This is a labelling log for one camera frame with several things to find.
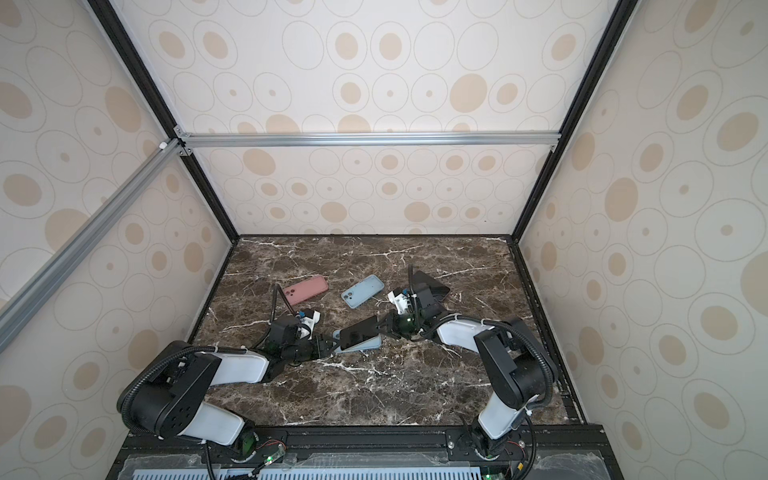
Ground black phone silver edge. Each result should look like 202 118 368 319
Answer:
338 316 380 349

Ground light blue phone case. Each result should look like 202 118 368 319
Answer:
334 335 383 354
341 275 385 309

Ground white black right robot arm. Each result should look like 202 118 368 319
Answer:
383 287 559 442

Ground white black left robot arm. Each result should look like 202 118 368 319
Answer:
116 318 340 457

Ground black phone purple edge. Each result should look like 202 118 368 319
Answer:
412 270 450 302

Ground pink phone case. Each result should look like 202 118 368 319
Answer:
283 275 329 306

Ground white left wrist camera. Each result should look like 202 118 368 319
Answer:
298 309 321 338

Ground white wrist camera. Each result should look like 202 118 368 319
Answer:
387 290 413 316
298 309 321 338

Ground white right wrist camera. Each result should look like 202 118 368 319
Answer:
387 290 413 316

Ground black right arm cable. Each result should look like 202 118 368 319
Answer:
407 265 562 409

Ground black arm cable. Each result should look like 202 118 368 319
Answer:
116 284 301 433
407 265 562 409

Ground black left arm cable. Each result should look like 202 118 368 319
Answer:
116 284 301 433

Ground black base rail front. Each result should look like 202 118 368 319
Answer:
107 425 622 479

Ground aluminium rail back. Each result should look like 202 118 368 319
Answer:
181 131 560 148

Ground aluminium rail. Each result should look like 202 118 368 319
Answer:
181 131 560 148
1 138 182 349

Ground aluminium rail left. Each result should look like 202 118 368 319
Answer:
1 138 182 349

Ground black corner frame post right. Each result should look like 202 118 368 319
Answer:
511 0 638 244

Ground black corner frame post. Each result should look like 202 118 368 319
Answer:
88 0 240 244
511 0 638 244

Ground black corner frame post left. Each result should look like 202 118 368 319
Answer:
88 0 240 244

